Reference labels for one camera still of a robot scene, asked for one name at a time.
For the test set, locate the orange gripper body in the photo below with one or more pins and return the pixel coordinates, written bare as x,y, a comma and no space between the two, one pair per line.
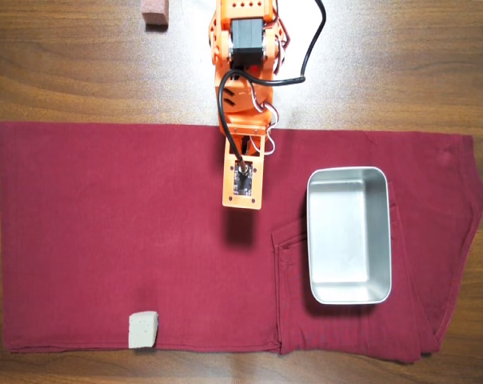
247,130

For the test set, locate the white foam cube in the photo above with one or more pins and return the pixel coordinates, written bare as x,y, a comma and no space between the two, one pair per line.
142,330

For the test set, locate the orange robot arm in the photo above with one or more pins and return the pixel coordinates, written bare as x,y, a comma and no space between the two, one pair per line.
224,52

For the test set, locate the pink foam block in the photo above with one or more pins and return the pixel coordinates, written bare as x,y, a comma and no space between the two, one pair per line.
155,14

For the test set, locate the rectangular metal tray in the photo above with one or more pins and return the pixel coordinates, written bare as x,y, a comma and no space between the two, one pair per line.
347,240

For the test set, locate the dark red cloth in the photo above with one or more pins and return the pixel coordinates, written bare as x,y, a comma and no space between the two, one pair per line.
125,224

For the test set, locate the orange mounted camera module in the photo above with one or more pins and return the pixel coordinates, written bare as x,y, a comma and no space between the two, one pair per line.
242,188

